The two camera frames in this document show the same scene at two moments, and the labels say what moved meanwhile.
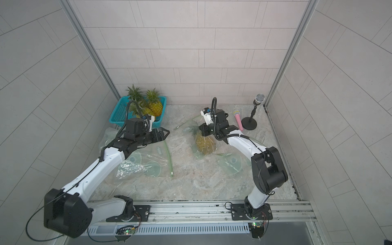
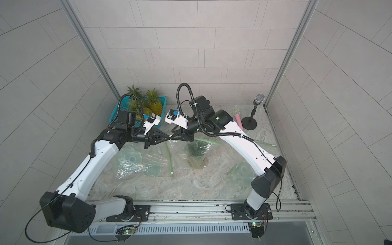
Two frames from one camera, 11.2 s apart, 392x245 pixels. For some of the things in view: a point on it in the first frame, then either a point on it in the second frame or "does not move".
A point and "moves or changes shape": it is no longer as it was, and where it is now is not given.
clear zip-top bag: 201,146 moves or changes shape
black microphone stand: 249,123 does not move
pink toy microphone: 236,113 does not move
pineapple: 135,100 does not move
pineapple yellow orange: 154,104 does not move
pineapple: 143,112 → 135,104
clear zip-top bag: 151,161 does not move
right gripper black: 206,130 → 188,133
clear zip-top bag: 236,162 → 241,175
